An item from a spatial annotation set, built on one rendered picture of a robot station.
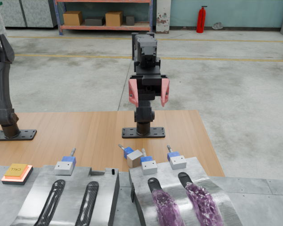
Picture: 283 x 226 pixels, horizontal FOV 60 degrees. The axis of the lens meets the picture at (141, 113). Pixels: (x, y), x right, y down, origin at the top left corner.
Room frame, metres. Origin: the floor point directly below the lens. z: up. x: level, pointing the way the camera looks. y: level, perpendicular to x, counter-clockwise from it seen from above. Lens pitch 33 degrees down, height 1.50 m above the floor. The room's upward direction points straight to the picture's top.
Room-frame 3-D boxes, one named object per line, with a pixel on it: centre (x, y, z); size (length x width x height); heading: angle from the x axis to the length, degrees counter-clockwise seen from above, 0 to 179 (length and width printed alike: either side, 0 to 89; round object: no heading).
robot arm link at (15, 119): (0.87, 0.59, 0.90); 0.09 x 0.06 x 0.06; 92
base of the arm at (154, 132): (0.90, -0.01, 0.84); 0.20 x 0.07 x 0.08; 92
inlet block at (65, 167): (0.62, 0.25, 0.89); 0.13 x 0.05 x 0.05; 177
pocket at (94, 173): (0.57, 0.15, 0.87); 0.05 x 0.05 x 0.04; 86
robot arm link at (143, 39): (0.72, -0.02, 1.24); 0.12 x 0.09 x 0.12; 2
